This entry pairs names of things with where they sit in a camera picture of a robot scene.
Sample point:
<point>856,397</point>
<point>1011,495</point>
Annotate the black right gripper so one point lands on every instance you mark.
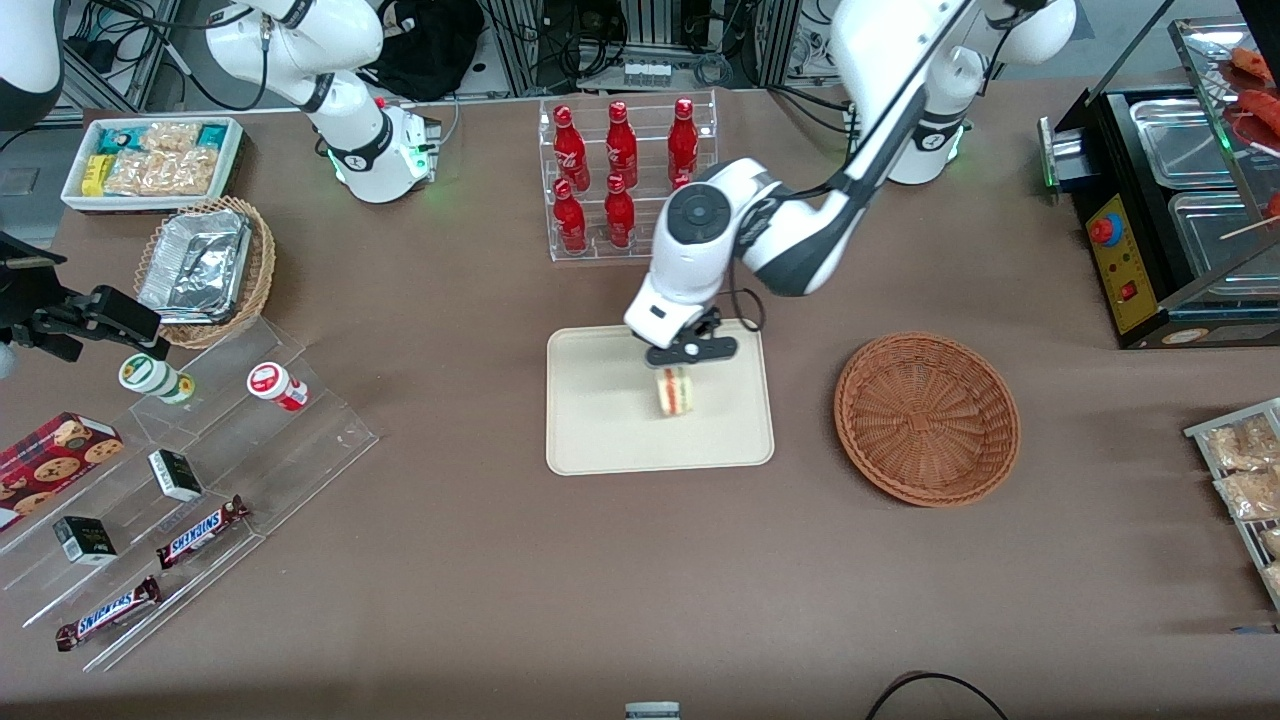
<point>38,322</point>

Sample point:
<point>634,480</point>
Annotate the triangular sandwich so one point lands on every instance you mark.
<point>676,395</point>

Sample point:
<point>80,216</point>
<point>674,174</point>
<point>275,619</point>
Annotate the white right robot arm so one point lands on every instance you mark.
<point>350,40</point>

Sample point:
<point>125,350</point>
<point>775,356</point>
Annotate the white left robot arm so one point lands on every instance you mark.
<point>800,230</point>

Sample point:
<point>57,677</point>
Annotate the beige rectangular serving tray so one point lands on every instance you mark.
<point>600,420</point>

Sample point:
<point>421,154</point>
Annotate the aluminium foil tray stack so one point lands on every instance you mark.
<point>195,265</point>

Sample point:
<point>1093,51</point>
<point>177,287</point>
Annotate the light oval wicker basket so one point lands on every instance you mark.
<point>262,265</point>

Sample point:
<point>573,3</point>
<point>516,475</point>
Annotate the brown round wicker basket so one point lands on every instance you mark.
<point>925,420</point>

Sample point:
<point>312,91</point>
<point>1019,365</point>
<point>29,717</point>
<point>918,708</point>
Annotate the green lidded snack cup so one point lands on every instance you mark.
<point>150,375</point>

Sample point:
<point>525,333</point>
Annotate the clear acrylic bottle rack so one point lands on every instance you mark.
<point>600,255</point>

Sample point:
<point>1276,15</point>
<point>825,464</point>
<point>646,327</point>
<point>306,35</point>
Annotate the red tartan cookie box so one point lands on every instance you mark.
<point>50,465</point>

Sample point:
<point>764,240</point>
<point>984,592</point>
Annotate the yellow snack packet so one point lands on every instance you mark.
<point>94,176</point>

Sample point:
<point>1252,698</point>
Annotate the large clear puffed snack bag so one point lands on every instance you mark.
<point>160,173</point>

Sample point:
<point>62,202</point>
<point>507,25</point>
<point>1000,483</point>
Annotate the small black carton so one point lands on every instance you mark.
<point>85,540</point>
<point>175,475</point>

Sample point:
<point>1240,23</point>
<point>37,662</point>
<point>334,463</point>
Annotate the teal snack packet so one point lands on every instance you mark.
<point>120,140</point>
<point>213,136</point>

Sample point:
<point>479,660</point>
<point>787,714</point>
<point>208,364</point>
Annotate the red lidded snack cup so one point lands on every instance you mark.
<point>272,383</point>

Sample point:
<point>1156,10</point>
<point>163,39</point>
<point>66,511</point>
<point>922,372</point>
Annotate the small clear puffed snack bag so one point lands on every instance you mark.
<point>170,137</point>

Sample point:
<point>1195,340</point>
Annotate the white rectangular snack bin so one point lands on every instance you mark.
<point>232,165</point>

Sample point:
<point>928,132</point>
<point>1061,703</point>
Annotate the snickers chocolate bar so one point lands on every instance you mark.
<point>200,533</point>
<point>108,613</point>

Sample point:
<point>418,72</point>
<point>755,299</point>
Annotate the clear acrylic stepped stand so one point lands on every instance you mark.
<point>300,450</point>

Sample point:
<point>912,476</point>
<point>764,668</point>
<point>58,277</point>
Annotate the grey box at table edge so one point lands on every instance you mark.
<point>652,711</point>

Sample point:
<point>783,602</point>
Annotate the black fabric bag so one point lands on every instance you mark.
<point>425,50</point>

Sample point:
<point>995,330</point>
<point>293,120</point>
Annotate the black hot food display machine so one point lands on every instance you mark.
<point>1130,290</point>

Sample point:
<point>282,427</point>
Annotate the clear bag of crackers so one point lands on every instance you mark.
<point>1274,580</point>
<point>1245,443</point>
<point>1272,542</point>
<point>1250,493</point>

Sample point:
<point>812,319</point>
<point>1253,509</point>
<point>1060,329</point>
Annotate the orange sausage on skewer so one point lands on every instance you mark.
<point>1262,108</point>
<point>1250,65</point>

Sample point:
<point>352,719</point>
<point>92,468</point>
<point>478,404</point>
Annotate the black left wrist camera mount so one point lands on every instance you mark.
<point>705,323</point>

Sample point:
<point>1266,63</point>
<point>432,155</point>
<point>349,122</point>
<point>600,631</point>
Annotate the aluminium frame equipment rack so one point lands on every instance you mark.
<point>515,45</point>

